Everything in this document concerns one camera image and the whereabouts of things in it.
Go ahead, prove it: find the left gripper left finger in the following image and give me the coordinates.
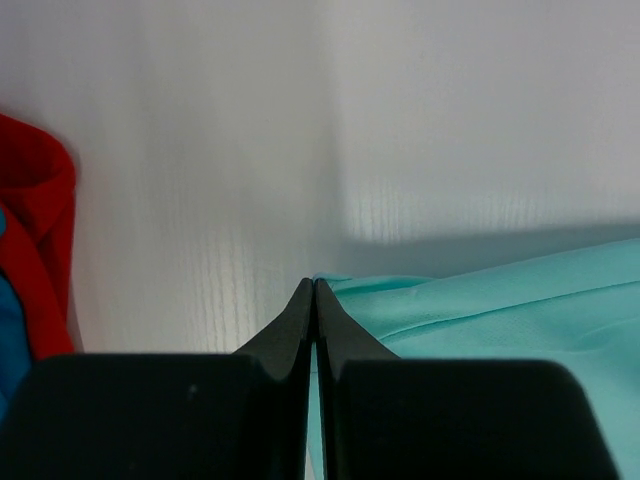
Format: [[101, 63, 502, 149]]
[[1, 279, 313, 479]]

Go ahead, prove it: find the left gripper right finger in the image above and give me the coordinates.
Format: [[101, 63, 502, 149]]
[[314, 280, 618, 479]]

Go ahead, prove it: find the red folded t shirt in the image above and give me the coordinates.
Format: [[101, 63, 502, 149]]
[[1, 115, 76, 360]]

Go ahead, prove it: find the teal t shirt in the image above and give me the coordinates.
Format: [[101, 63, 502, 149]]
[[327, 239, 639, 479]]

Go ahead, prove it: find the blue folded t shirt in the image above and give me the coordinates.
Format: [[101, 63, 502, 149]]
[[1, 208, 32, 418]]

